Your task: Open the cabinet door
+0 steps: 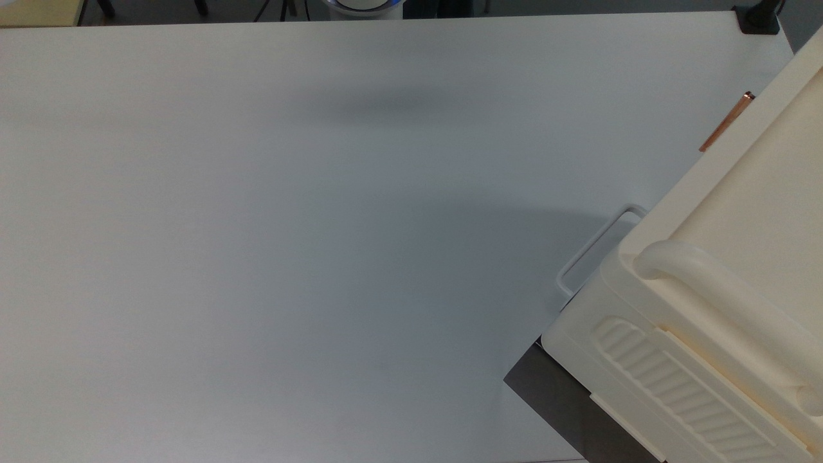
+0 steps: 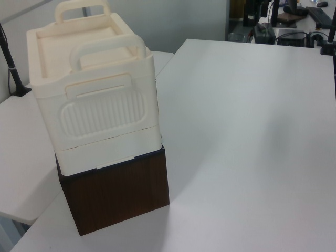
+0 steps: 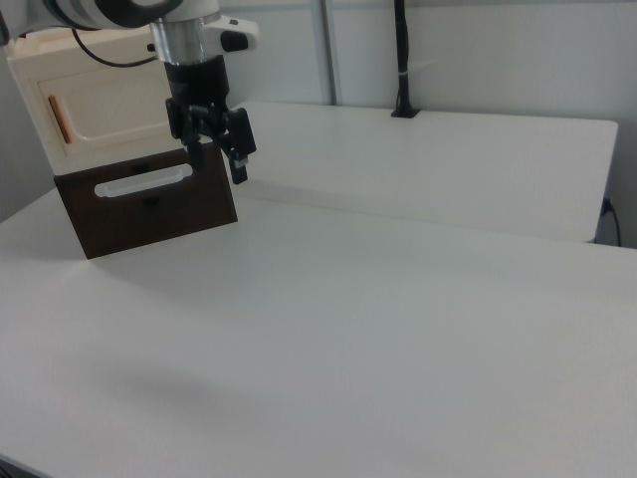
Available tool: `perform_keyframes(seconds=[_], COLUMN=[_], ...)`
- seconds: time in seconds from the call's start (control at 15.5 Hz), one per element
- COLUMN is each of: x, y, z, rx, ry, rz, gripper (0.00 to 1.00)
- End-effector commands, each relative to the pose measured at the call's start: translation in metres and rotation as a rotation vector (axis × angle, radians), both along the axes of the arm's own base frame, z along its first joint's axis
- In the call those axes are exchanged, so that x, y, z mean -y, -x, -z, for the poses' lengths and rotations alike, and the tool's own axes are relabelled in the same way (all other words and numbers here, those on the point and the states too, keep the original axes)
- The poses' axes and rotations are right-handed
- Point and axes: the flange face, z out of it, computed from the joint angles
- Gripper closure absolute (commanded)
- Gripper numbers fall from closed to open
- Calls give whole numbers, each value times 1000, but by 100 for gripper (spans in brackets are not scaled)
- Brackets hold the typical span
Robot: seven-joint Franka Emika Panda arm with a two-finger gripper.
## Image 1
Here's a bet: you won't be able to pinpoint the copper door handle bar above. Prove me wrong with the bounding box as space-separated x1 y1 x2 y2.
698 91 756 153

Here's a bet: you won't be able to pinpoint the dark brown drawer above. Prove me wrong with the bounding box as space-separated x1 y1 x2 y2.
503 340 664 463

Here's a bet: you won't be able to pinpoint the white drawer handle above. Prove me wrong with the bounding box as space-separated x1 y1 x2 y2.
556 204 649 300

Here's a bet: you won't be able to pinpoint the black tripod legs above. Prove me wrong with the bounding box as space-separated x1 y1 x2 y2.
255 0 311 22

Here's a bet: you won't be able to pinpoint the cream plastic cabinet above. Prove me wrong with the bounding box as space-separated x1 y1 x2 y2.
541 26 823 463

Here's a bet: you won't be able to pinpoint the black camera pole with clamp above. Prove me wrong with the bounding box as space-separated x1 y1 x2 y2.
733 0 786 35

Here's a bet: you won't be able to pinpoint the yellow side table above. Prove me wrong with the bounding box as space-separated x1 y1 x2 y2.
0 0 87 28

